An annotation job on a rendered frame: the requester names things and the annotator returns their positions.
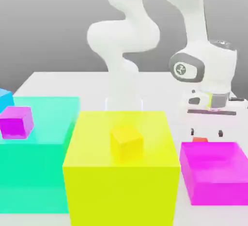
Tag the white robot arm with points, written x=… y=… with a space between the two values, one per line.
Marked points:
x=124 y=35

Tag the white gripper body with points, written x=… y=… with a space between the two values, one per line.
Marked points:
x=211 y=120

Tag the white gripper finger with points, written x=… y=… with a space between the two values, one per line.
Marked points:
x=220 y=133
x=192 y=132

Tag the small red cube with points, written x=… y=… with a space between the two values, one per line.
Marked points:
x=200 y=139

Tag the small blue cube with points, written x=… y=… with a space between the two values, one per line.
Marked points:
x=5 y=99

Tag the large teal box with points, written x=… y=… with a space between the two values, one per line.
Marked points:
x=33 y=171

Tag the small yellow cube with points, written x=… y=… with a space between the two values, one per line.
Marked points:
x=127 y=144

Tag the small purple cube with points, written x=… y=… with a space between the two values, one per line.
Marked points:
x=15 y=123

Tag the large magenta box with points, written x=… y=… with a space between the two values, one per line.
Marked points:
x=215 y=173

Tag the large yellow box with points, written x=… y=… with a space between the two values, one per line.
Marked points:
x=124 y=191

